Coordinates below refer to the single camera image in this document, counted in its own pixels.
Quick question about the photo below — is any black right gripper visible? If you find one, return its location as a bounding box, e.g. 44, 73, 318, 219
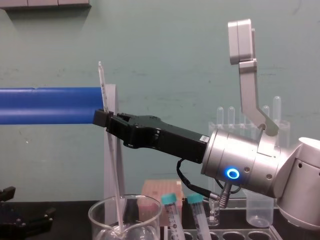
92, 108, 211, 165

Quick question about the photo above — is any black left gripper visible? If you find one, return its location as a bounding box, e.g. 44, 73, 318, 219
0, 186, 57, 240

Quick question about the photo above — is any glass thermometer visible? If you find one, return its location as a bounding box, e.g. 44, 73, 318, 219
98, 61, 125, 233

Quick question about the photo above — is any large glass beaker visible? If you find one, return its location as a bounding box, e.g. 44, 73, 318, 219
87, 194, 164, 240

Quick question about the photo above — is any teal capped centrifuge tube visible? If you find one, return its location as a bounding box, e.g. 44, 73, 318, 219
186, 194, 214, 240
160, 193, 187, 240

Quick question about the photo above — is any small glass beaker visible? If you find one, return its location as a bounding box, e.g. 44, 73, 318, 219
206, 197, 222, 227

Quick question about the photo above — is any clear acrylic test tube rack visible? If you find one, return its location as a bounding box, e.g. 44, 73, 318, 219
208, 120, 291, 209

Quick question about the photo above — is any clear tube rack with holes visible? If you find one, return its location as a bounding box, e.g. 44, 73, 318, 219
159, 224, 285, 240

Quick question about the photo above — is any blue pipe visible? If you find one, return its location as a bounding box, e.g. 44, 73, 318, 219
0, 86, 105, 126

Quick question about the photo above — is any pink pipette tip box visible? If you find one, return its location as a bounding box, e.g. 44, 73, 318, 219
140, 179, 185, 227

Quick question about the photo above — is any clear plastic measuring cup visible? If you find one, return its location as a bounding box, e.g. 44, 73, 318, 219
245, 188, 277, 228

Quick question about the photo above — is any thin dark gripper cable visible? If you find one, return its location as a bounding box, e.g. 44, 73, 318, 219
176, 158, 241, 209

